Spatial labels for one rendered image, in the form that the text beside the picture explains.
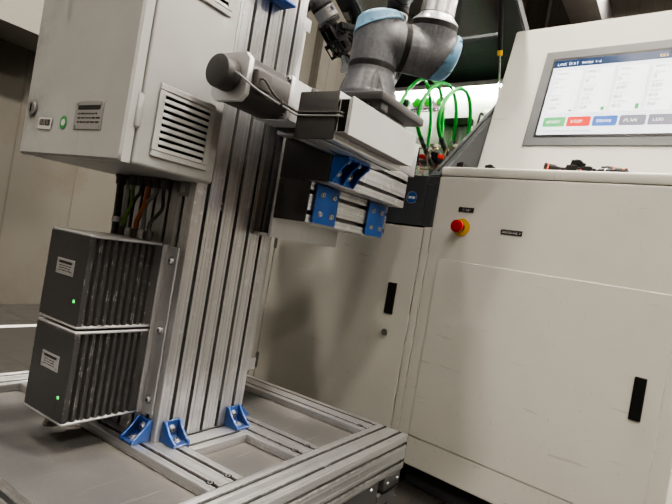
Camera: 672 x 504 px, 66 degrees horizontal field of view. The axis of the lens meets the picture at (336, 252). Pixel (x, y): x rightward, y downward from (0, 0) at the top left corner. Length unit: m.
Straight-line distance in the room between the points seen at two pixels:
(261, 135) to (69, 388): 0.65
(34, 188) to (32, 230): 0.27
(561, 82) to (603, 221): 0.62
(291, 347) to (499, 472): 0.83
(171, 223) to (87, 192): 2.85
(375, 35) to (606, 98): 0.81
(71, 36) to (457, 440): 1.35
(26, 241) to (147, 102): 2.91
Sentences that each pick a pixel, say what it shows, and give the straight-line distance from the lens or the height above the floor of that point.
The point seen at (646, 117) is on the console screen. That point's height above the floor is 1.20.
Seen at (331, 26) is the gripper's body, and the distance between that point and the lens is 1.91.
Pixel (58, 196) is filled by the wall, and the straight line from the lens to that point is 3.88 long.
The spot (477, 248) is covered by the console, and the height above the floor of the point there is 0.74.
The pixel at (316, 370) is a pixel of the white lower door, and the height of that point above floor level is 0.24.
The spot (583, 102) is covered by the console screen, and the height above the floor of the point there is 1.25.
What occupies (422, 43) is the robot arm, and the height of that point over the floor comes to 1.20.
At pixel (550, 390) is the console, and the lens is 1.48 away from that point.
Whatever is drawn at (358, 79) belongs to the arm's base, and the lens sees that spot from 1.30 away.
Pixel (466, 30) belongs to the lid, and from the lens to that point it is 2.24.
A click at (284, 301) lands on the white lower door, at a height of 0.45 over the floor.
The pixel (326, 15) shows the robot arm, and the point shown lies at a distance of 1.91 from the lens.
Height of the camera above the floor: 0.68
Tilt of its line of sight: level
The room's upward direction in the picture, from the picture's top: 10 degrees clockwise
